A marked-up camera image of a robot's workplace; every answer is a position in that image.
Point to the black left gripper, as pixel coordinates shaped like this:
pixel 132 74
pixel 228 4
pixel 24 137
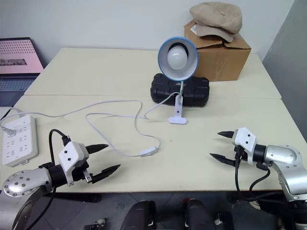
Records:
pixel 80 174

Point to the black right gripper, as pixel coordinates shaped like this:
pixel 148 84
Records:
pixel 242 154

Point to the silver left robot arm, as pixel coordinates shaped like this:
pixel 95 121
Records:
pixel 24 180

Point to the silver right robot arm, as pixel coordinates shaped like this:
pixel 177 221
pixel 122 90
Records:
pixel 283 155

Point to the blue clip desk lamp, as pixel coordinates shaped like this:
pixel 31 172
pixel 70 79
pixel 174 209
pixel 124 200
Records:
pixel 164 60

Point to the black plastic case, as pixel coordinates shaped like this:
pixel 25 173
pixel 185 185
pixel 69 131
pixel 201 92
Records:
pixel 192 91

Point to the dark rounded shape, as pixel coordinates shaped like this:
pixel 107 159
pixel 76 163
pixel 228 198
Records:
pixel 199 215
pixel 139 215

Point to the white power strip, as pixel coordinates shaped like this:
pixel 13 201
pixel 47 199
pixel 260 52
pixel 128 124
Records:
pixel 24 143

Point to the brown cardboard box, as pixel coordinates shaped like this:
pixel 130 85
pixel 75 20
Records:
pixel 223 62

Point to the white light bulb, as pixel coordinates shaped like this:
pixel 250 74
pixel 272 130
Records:
pixel 177 58

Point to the beige flat cap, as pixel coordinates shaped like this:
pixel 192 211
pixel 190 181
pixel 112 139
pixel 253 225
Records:
pixel 216 16

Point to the open laptop pink screen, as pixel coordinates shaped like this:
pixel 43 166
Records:
pixel 16 55

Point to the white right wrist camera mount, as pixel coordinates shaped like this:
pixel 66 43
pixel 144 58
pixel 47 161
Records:
pixel 245 140

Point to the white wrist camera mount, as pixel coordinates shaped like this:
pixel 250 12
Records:
pixel 69 153
pixel 245 140

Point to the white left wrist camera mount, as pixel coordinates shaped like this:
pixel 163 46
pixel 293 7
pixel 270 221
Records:
pixel 69 153

